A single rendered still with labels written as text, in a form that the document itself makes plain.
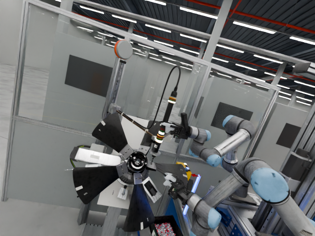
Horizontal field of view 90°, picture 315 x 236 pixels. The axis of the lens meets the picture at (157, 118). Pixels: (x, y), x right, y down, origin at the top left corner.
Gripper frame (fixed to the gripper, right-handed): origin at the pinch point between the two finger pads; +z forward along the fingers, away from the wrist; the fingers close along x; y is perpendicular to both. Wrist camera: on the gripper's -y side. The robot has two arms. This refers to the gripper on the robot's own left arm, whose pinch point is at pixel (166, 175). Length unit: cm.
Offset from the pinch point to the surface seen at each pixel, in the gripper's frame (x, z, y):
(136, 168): -2.5, 11.0, 16.0
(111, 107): -21, 73, 3
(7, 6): -238, 1486, 34
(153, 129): -18.4, 27.0, -7.3
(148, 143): -12.1, 20.6, 1.2
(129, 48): -72, 80, -10
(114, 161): 4.4, 31.3, 18.0
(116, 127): -19.4, 34.5, 18.4
